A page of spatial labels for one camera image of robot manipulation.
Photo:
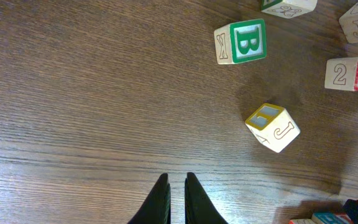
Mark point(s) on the wooden block green B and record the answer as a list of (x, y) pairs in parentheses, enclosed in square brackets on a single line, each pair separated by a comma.
[(240, 42)]

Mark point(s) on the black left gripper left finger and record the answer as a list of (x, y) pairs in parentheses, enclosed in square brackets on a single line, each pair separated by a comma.
[(156, 208)]

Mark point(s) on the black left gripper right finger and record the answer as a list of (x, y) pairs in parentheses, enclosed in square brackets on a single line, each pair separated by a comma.
[(199, 209)]

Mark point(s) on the wooden block yellow T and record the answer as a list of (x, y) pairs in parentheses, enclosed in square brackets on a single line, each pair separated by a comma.
[(272, 126)]

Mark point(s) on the wooden block red 9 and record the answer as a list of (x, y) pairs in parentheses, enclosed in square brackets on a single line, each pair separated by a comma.
[(342, 74)]

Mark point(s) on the wooden block green N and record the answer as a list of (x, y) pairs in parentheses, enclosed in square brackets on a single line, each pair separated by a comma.
[(287, 9)]

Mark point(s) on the wooden block blue L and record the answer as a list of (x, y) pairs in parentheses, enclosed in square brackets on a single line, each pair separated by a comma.
[(331, 218)]

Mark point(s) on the wooden block ice cream picture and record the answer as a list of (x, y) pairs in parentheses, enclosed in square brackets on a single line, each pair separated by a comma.
[(301, 221)]

